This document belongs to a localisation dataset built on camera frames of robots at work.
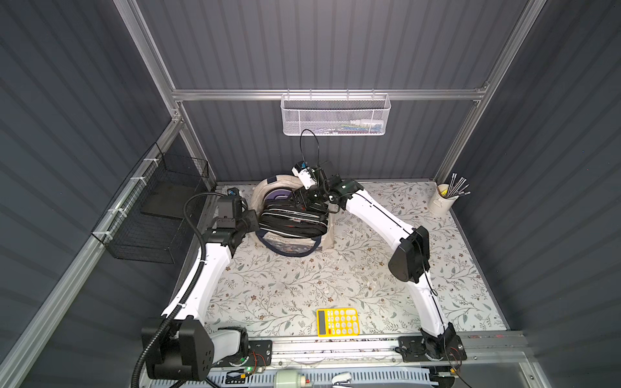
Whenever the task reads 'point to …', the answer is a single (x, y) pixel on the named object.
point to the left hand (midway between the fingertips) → (252, 216)
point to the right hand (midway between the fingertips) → (297, 193)
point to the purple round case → (278, 194)
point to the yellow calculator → (338, 322)
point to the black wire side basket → (146, 222)
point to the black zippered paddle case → (284, 215)
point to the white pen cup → (438, 200)
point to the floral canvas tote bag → (285, 244)
